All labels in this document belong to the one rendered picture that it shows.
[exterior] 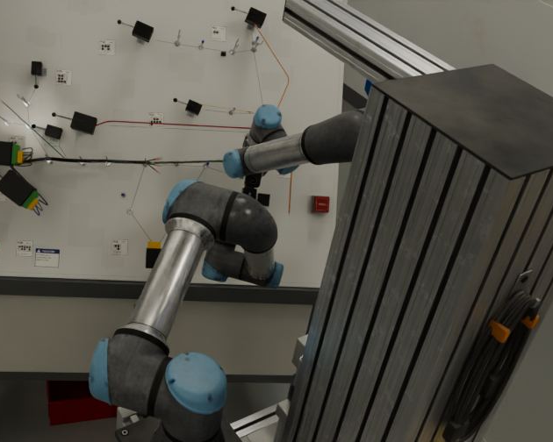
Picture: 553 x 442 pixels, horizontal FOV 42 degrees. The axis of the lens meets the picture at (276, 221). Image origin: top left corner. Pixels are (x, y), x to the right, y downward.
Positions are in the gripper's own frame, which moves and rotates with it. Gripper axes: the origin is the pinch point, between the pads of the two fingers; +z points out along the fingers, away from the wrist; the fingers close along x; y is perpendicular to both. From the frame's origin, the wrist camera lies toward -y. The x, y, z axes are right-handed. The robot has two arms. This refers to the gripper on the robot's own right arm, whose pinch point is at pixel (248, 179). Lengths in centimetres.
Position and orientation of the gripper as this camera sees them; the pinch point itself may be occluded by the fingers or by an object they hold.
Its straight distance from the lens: 230.4
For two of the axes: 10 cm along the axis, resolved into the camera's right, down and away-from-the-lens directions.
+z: -2.0, 4.2, 8.9
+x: -9.8, -1.0, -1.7
